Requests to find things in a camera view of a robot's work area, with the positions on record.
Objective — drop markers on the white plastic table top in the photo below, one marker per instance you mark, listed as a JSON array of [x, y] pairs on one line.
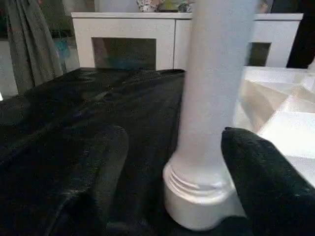
[[283, 118]]

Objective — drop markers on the gold framed dark plaque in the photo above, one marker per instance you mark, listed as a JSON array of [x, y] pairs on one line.
[[170, 5]]

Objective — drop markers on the white cabinet with glass doors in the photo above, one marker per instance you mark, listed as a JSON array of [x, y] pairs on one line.
[[123, 27]]

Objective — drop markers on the pink soft toy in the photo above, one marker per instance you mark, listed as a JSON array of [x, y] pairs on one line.
[[263, 5]]

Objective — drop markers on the white spotted ornament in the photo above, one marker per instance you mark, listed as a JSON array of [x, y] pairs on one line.
[[147, 5]]

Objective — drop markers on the dark patterned jar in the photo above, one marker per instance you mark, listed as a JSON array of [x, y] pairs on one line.
[[184, 7]]

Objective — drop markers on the grey curtain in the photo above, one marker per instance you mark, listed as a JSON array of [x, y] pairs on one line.
[[29, 49]]

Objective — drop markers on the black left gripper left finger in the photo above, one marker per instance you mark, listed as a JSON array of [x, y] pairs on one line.
[[103, 177]]

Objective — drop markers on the white plastic table leg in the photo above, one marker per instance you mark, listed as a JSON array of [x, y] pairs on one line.
[[214, 73]]

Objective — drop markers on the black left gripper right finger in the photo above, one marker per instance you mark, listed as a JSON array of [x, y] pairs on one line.
[[265, 186]]

